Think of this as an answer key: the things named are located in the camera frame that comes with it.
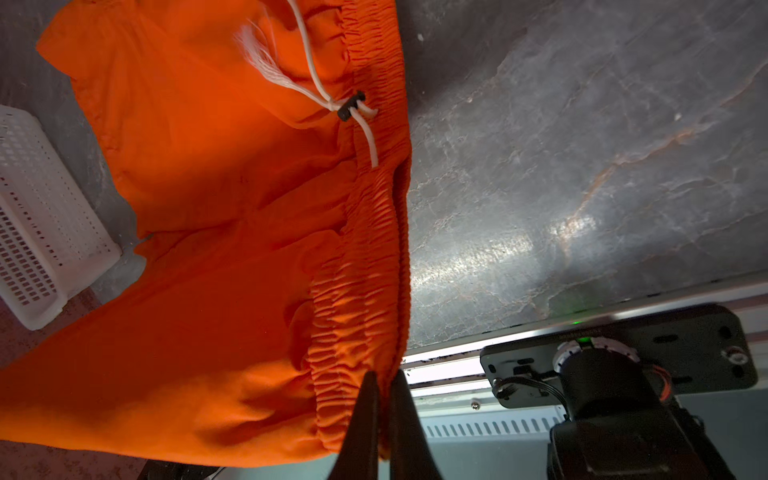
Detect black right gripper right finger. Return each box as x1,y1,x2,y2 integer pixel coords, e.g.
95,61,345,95
388,370,442,480

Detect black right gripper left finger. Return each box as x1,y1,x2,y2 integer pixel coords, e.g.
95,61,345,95
327,371,380,480

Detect orange shorts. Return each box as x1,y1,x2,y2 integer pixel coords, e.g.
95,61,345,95
1,1,411,467

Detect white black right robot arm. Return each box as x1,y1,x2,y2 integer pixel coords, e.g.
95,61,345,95
329,343,734,479

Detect white plastic laundry basket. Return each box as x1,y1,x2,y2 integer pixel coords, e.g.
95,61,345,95
1,106,122,331

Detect aluminium front rail frame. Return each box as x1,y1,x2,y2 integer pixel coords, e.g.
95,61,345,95
402,273,767,415

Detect white slotted cable duct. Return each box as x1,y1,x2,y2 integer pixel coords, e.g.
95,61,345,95
421,406,565,442

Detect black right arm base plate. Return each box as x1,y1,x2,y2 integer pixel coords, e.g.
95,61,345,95
479,304,758,410

